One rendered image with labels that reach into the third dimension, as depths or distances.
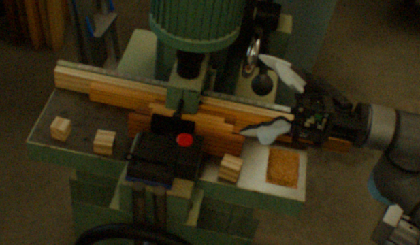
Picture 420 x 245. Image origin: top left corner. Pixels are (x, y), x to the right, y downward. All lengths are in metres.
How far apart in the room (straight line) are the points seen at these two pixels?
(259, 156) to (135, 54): 0.53
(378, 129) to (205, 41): 0.34
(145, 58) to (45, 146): 0.47
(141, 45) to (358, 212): 1.22
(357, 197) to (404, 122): 1.47
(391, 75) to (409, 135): 2.11
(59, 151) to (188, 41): 0.39
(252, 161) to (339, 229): 1.13
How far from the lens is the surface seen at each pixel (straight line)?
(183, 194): 1.02
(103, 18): 2.14
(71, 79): 1.26
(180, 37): 0.97
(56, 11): 2.66
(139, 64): 1.50
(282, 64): 0.89
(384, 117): 0.91
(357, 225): 2.29
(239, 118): 1.19
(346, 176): 2.43
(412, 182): 0.99
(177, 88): 1.10
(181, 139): 1.02
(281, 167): 1.15
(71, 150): 1.16
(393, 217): 1.36
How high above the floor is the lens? 1.79
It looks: 47 degrees down
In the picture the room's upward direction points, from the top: 10 degrees clockwise
